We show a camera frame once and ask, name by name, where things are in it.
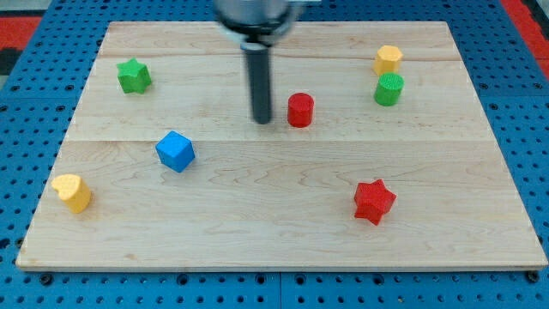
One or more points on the red cylinder block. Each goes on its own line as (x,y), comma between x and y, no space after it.
(300,110)

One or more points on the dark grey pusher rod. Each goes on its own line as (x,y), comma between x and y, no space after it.
(257,60)

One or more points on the yellow heart block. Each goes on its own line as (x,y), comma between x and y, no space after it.
(73,191)

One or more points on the blue cube block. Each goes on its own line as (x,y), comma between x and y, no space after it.
(175,151)

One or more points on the yellow hexagon block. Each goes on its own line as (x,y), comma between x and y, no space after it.
(387,60)

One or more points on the light wooden board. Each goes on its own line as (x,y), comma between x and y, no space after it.
(273,197)

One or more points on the green star block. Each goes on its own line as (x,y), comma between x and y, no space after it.
(133,76)

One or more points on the red star block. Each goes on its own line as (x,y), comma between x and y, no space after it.
(373,201)

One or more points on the green cylinder block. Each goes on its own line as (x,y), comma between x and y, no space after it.
(388,90)

